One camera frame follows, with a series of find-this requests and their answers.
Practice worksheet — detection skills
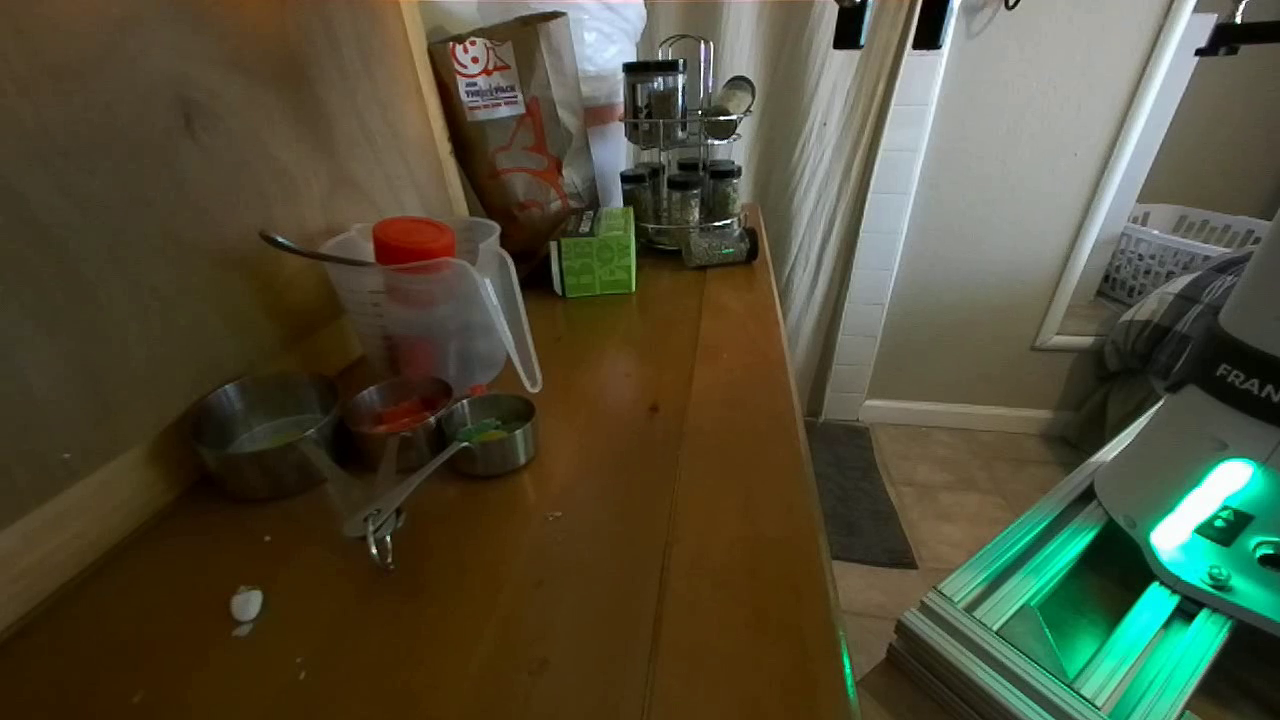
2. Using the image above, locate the white plastic bag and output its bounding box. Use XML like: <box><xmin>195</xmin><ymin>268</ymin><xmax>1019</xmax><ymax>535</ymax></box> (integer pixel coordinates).
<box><xmin>478</xmin><ymin>0</ymin><xmax>650</xmax><ymax>211</ymax></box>

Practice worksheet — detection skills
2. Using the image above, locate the large metal measuring cup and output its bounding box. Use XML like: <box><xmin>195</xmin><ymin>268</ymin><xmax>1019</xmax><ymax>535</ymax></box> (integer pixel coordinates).
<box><xmin>191</xmin><ymin>372</ymin><xmax>379</xmax><ymax>543</ymax></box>

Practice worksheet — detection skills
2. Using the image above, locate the orange piece in cup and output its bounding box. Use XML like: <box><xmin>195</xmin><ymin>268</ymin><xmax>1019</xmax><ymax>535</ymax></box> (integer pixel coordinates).
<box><xmin>374</xmin><ymin>399</ymin><xmax>442</xmax><ymax>434</ymax></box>

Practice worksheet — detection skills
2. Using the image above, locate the dark door mat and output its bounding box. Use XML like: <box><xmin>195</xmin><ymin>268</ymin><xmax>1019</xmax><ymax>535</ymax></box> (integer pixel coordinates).
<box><xmin>805</xmin><ymin>418</ymin><xmax>920</xmax><ymax>571</ymax></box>

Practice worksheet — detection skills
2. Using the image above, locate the metal spoon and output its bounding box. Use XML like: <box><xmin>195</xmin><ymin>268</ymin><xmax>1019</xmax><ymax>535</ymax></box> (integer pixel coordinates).
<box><xmin>258</xmin><ymin>230</ymin><xmax>377</xmax><ymax>269</ymax></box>

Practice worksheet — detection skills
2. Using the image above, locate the green cardboard box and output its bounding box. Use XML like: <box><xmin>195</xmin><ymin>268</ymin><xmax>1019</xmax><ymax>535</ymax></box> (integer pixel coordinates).
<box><xmin>549</xmin><ymin>206</ymin><xmax>638</xmax><ymax>300</ymax></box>

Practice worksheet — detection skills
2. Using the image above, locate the metal spice rack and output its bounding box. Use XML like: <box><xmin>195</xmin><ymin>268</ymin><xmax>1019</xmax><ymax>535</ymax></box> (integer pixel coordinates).
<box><xmin>619</xmin><ymin>34</ymin><xmax>759</xmax><ymax>253</ymax></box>

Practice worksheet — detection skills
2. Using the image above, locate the white curtain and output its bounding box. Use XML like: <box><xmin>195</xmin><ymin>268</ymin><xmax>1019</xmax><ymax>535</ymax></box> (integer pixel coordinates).
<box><xmin>640</xmin><ymin>0</ymin><xmax>922</xmax><ymax>409</ymax></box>

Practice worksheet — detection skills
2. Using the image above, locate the brown paper bag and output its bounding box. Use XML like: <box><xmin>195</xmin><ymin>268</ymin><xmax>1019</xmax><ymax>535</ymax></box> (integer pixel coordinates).
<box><xmin>427</xmin><ymin>11</ymin><xmax>602</xmax><ymax>265</ymax></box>

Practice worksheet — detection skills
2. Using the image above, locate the clear plastic measuring jar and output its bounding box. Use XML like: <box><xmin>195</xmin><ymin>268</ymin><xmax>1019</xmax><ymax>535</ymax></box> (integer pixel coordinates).
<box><xmin>320</xmin><ymin>217</ymin><xmax>544</xmax><ymax>397</ymax></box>

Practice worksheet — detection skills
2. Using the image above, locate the white laundry basket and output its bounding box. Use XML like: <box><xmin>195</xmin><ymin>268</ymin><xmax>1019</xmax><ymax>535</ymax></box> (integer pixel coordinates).
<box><xmin>1096</xmin><ymin>203</ymin><xmax>1274</xmax><ymax>307</ymax></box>

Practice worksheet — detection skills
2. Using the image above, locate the small white scrap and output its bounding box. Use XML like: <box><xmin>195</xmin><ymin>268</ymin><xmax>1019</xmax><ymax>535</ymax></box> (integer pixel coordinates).
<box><xmin>229</xmin><ymin>585</ymin><xmax>266</xmax><ymax>639</ymax></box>

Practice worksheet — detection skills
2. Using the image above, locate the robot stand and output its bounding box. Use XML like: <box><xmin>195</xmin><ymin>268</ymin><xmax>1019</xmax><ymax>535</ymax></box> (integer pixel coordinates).
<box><xmin>885</xmin><ymin>398</ymin><xmax>1280</xmax><ymax>720</ymax></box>

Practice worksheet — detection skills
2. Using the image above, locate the plaid cloth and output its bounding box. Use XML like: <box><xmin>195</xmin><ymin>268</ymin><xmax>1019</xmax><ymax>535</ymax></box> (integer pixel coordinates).
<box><xmin>1055</xmin><ymin>248</ymin><xmax>1257</xmax><ymax>453</ymax></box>

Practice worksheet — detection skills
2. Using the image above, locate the white door frame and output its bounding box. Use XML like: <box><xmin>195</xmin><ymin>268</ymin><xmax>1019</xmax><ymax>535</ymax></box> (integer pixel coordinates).
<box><xmin>1032</xmin><ymin>0</ymin><xmax>1219</xmax><ymax>352</ymax></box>

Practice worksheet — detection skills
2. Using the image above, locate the small metal measuring cup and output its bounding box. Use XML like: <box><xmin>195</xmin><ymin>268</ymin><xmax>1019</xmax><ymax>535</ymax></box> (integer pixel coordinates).
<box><xmin>341</xmin><ymin>392</ymin><xmax>540</xmax><ymax>539</ymax></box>

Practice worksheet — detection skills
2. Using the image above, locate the medium metal measuring cup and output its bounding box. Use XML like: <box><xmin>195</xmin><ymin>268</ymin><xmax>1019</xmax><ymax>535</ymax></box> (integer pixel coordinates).
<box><xmin>342</xmin><ymin>375</ymin><xmax>457</xmax><ymax>569</ymax></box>

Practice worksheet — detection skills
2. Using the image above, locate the spice jar with black lid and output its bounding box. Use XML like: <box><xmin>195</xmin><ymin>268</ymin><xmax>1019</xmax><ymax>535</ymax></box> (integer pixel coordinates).
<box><xmin>622</xmin><ymin>59</ymin><xmax>689</xmax><ymax>148</ymax></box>
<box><xmin>706</xmin><ymin>162</ymin><xmax>745</xmax><ymax>222</ymax></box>
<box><xmin>682</xmin><ymin>226</ymin><xmax>761</xmax><ymax>270</ymax></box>
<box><xmin>704</xmin><ymin>75</ymin><xmax>758</xmax><ymax>142</ymax></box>
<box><xmin>619</xmin><ymin>167</ymin><xmax>658</xmax><ymax>227</ymax></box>
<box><xmin>665</xmin><ymin>172</ymin><xmax>705</xmax><ymax>233</ymax></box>

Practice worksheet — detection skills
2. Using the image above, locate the container with orange lid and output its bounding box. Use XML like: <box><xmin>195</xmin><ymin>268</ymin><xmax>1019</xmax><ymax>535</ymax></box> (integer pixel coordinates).
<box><xmin>372</xmin><ymin>216</ymin><xmax>471</xmax><ymax>389</ymax></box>

